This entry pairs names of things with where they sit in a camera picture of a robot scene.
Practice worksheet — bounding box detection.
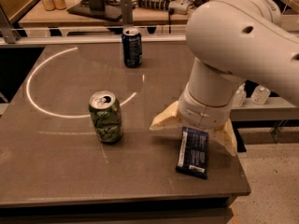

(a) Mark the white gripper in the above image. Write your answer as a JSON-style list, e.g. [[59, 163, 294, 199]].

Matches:
[[149, 85, 237, 156]]

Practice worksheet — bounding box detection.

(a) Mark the blue rxbar blueberry wrapper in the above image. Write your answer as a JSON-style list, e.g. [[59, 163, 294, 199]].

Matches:
[[176, 127, 209, 179]]

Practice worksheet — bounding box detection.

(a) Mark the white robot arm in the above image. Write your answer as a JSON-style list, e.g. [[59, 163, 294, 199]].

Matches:
[[150, 0, 299, 155]]

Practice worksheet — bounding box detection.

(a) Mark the green soda can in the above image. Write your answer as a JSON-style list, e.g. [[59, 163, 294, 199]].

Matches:
[[89, 91, 122, 144]]

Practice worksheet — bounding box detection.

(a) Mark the blue pepsi can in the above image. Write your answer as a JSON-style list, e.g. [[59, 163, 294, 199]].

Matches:
[[121, 27, 142, 68]]

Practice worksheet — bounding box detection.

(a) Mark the clear sanitizer bottle left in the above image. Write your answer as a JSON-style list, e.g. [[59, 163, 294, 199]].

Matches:
[[233, 83, 247, 107]]

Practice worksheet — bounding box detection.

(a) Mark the clear sanitizer bottle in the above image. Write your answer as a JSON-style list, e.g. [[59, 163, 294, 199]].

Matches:
[[233, 83, 247, 107], [250, 85, 271, 105]]

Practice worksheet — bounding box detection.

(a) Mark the clear sanitizer bottle right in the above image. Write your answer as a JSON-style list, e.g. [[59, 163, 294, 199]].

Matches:
[[250, 85, 271, 105]]

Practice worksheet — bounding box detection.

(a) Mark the grey side shelf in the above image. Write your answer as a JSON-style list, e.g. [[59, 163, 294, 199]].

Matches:
[[231, 97, 299, 121]]

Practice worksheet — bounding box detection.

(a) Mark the black monitor stand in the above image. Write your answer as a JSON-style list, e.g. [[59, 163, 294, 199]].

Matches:
[[67, 0, 121, 21]]

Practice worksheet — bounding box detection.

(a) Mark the wooden desk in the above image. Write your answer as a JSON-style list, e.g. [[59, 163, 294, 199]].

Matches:
[[19, 0, 194, 29]]

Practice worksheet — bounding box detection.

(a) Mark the power strip with cables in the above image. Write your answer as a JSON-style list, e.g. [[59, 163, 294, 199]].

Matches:
[[137, 0, 190, 15]]

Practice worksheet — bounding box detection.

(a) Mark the grey metal rail frame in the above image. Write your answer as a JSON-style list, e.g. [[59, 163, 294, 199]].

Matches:
[[0, 0, 188, 47]]

